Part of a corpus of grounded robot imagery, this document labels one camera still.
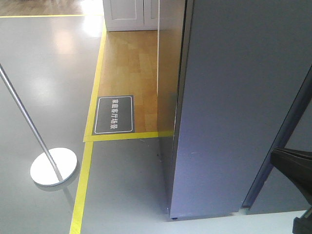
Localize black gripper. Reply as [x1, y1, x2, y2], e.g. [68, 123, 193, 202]
[270, 148, 312, 234]

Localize grey fridge with open door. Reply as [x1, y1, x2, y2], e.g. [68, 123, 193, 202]
[170, 0, 312, 218]

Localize grey floor sign white text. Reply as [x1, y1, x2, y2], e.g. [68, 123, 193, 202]
[93, 95, 135, 135]

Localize white cabinet doors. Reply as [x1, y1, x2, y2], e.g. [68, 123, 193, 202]
[103, 0, 159, 32]

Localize silver pole stand round base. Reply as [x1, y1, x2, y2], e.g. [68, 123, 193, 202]
[0, 67, 78, 187]

